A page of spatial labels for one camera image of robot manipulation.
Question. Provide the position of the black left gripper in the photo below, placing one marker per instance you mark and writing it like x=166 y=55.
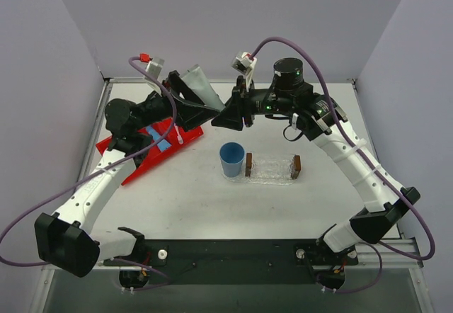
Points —
x=175 y=99

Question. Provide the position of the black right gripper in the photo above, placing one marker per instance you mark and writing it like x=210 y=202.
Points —
x=243 y=104

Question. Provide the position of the blue plastic cup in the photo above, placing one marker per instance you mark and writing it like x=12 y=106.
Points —
x=231 y=155

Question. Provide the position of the clear textured holder with wood ends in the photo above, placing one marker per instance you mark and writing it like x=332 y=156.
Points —
x=271 y=167

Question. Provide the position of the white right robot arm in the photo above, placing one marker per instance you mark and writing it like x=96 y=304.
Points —
x=322 y=121

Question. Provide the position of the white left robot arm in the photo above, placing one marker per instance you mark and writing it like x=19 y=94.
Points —
x=65 y=238

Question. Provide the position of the pink toothbrush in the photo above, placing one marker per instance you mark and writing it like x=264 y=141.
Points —
x=179 y=136

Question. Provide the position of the clear textured glass tray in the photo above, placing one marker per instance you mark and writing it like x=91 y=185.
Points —
x=242 y=179

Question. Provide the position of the red plastic compartment bin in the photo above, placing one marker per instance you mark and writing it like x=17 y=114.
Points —
x=165 y=149

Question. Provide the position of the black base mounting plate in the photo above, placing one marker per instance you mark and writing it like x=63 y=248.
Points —
x=241 y=261

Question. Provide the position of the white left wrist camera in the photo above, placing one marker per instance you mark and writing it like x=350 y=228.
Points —
x=154 y=67

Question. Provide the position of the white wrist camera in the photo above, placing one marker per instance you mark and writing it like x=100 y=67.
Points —
x=154 y=67
x=244 y=63

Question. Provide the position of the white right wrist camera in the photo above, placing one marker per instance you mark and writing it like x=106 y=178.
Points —
x=244 y=63

